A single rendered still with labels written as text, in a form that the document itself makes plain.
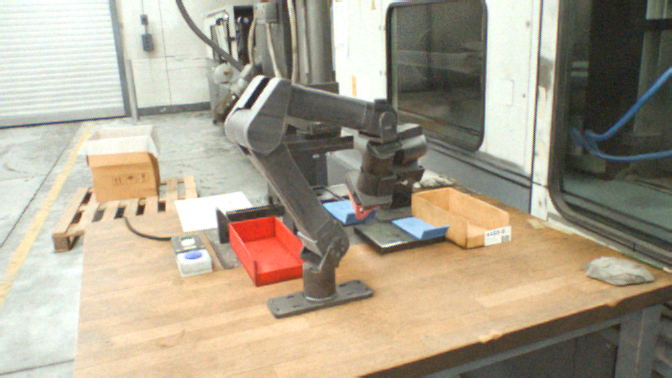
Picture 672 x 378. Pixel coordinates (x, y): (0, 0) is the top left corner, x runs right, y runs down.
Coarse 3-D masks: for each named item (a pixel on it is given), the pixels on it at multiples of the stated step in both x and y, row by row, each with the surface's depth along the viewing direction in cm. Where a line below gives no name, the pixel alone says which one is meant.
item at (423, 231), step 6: (414, 216) 144; (396, 222) 141; (402, 222) 140; (408, 222) 140; (414, 222) 140; (420, 222) 140; (402, 228) 137; (408, 228) 136; (414, 228) 136; (420, 228) 136; (426, 228) 136; (432, 228) 128; (438, 228) 129; (444, 228) 130; (414, 234) 132; (420, 234) 132; (426, 234) 129; (432, 234) 130; (438, 234) 131; (444, 234) 132
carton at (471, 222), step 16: (416, 192) 148; (432, 192) 150; (448, 192) 152; (416, 208) 147; (432, 208) 139; (448, 208) 153; (464, 208) 146; (480, 208) 140; (496, 208) 134; (432, 224) 140; (448, 224) 133; (464, 224) 127; (480, 224) 141; (496, 224) 134; (464, 240) 128; (480, 240) 129; (496, 240) 131
